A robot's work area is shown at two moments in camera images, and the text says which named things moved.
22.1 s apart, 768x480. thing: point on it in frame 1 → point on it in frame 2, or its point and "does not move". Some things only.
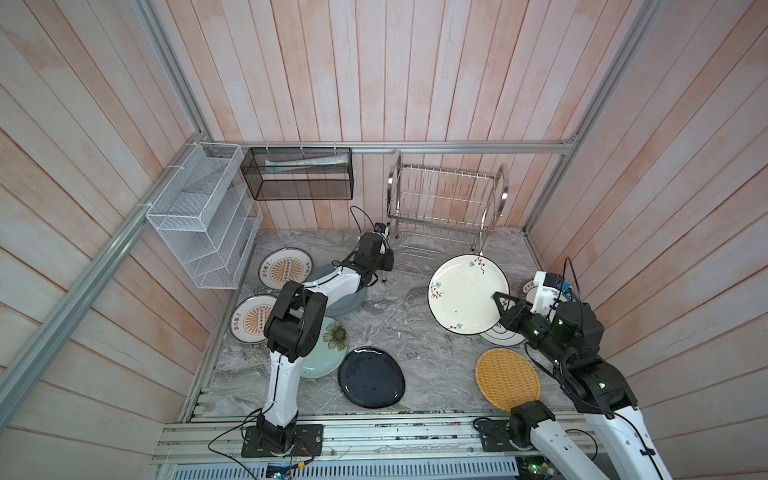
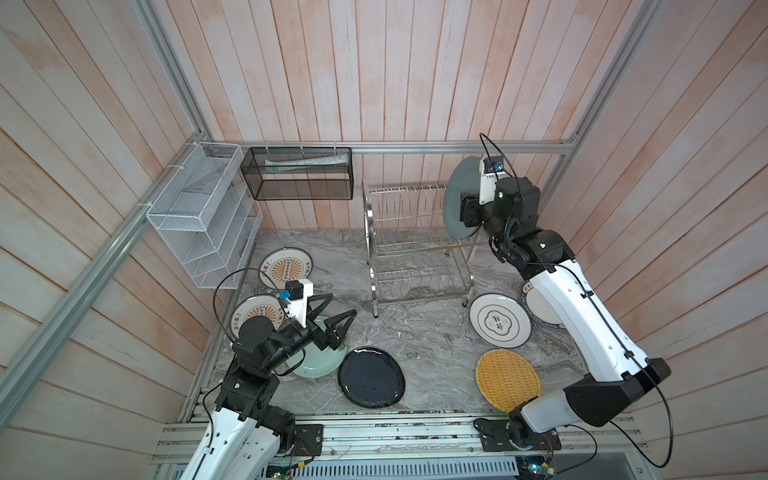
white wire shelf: x=205 y=206 does not move
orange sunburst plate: x=249 y=316 does not move
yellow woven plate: x=506 y=378 does not move
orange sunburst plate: x=285 y=265 does not move
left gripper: x=388 y=261 → x=332 y=320
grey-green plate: x=342 y=307 → x=463 y=176
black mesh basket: x=299 y=173 does not move
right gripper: x=510 y=311 → x=469 y=209
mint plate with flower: x=329 y=353 does not move
